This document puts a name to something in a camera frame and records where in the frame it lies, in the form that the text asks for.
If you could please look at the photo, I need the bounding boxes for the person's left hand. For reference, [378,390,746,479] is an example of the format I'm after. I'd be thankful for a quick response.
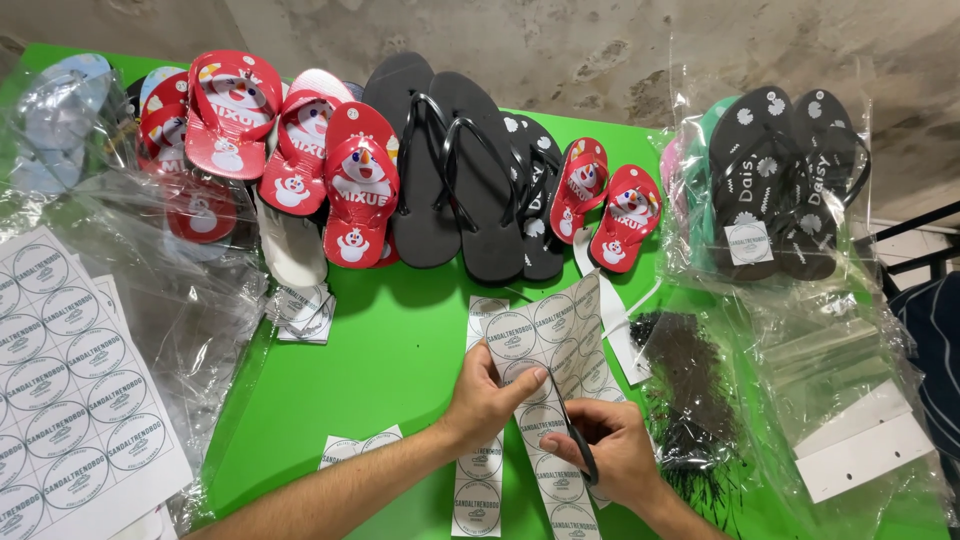
[442,341,549,456]

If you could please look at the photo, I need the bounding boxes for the person's right hand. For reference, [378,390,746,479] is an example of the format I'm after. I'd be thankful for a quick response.
[538,397,661,516]

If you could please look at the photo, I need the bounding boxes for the black scissors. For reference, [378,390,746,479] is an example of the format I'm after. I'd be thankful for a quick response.
[549,373,601,489]

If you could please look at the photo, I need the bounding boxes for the round label sticker sheet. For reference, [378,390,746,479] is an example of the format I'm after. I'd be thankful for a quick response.
[480,270,628,423]

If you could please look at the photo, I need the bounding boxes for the cut strip of round labels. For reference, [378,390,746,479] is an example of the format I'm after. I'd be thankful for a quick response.
[516,403,603,540]
[466,295,510,354]
[450,431,506,539]

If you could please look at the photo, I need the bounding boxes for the pile of black tag fasteners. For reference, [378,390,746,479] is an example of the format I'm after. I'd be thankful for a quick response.
[628,310,747,530]

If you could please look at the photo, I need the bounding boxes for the short strip of round labels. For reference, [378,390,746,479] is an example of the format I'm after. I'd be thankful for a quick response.
[318,424,405,471]

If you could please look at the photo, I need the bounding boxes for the white paper backing strip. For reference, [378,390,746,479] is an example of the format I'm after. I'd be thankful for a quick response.
[572,228,665,388]

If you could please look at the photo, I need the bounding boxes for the plain black flip-flop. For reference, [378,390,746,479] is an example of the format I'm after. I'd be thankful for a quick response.
[428,71,527,285]
[361,51,463,270]

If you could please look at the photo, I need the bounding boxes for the pile of cut square labels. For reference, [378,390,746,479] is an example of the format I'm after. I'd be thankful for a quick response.
[262,282,338,346]

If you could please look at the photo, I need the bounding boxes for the unbagged black daisy flip-flop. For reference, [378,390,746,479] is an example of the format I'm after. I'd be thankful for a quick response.
[501,111,566,283]

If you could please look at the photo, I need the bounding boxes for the clear bag around flip-flops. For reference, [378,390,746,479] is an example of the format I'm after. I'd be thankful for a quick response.
[649,45,877,310]

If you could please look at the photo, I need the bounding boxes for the stack of flat clear bags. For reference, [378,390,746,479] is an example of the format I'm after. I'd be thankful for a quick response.
[731,281,955,540]

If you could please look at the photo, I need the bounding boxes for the small red snowman flip-flop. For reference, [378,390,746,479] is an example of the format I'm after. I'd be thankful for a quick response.
[588,164,663,276]
[549,136,611,246]

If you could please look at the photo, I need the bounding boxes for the large red snowman flip-flop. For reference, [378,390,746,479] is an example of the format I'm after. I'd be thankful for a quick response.
[321,101,402,270]
[258,68,355,219]
[184,49,285,182]

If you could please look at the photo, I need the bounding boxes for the white flip-flop sole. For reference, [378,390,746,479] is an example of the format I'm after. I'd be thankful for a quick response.
[254,186,330,289]

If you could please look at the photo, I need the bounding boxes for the white cardboard header cards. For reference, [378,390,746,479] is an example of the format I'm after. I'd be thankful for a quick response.
[792,378,936,505]

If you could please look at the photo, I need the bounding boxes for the square label on bag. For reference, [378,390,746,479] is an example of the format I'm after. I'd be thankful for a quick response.
[723,219,775,267]

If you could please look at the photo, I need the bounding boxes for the green flip-flop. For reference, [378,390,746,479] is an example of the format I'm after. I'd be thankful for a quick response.
[681,95,742,273]

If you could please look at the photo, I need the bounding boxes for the pink flip-flop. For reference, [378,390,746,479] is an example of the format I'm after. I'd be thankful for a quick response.
[659,135,688,198]

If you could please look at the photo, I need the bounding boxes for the bagged black daisy flip-flop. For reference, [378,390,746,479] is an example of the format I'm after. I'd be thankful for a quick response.
[708,85,798,283]
[786,88,873,283]

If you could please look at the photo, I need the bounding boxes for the heap of clear plastic bags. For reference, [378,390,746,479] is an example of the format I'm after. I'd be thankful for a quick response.
[0,56,273,535]

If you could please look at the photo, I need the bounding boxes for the bagged red snowman flip-flop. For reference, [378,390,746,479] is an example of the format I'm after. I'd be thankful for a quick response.
[136,71,190,175]
[163,174,239,246]

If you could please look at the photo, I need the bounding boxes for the stack of uncut label sheets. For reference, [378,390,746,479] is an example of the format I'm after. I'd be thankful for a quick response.
[0,225,195,540]

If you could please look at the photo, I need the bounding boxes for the bagged light blue flip-flops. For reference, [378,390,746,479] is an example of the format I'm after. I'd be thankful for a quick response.
[10,52,115,198]

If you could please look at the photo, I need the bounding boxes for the black metal chair frame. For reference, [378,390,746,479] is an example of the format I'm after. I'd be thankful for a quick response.
[853,198,960,303]

